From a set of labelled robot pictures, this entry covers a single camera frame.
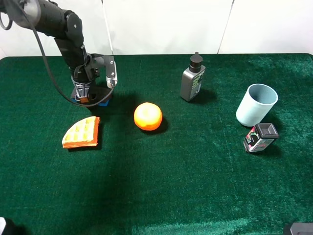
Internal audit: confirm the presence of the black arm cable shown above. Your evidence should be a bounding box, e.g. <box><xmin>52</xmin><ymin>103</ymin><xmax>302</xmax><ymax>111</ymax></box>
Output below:
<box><xmin>0</xmin><ymin>0</ymin><xmax>115</xmax><ymax>106</ymax></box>

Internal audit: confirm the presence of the grey pump bottle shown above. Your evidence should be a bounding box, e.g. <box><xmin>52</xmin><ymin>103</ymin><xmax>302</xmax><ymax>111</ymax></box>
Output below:
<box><xmin>180</xmin><ymin>52</ymin><xmax>206</xmax><ymax>102</ymax></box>

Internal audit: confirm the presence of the green felt table mat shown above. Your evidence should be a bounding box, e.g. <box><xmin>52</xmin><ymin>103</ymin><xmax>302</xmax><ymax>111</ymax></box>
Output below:
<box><xmin>0</xmin><ymin>54</ymin><xmax>313</xmax><ymax>235</ymax></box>

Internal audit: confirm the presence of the black blue whiteboard eraser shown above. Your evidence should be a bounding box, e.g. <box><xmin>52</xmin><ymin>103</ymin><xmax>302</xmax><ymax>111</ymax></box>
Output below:
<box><xmin>70</xmin><ymin>86</ymin><xmax>113</xmax><ymax>108</ymax></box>

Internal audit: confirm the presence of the small black square-lid jar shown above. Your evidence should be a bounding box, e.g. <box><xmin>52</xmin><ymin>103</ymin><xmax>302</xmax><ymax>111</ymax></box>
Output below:
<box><xmin>243</xmin><ymin>123</ymin><xmax>279</xmax><ymax>153</ymax></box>

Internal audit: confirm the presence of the robot arm black grey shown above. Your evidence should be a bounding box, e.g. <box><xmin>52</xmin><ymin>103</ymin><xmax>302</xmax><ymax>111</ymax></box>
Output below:
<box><xmin>0</xmin><ymin>0</ymin><xmax>117</xmax><ymax>108</ymax></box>

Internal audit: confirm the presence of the black white object bottom left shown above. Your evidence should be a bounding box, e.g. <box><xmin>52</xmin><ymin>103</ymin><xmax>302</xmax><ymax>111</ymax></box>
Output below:
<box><xmin>0</xmin><ymin>217</ymin><xmax>17</xmax><ymax>235</ymax></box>

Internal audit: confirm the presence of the light blue cup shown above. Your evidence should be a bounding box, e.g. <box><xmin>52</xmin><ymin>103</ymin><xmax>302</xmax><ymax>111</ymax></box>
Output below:
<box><xmin>236</xmin><ymin>84</ymin><xmax>278</xmax><ymax>127</ymax></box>

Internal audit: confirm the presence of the waffle slice toy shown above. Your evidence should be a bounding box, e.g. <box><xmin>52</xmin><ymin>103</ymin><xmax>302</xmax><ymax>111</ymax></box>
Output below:
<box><xmin>62</xmin><ymin>116</ymin><xmax>100</xmax><ymax>149</ymax></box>

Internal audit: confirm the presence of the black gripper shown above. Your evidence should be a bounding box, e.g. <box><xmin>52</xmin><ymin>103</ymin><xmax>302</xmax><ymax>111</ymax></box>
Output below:
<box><xmin>72</xmin><ymin>53</ymin><xmax>113</xmax><ymax>102</ymax></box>

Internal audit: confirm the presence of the orange fruit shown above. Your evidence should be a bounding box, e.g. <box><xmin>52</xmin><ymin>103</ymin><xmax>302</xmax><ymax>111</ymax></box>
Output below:
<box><xmin>134</xmin><ymin>102</ymin><xmax>163</xmax><ymax>131</ymax></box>

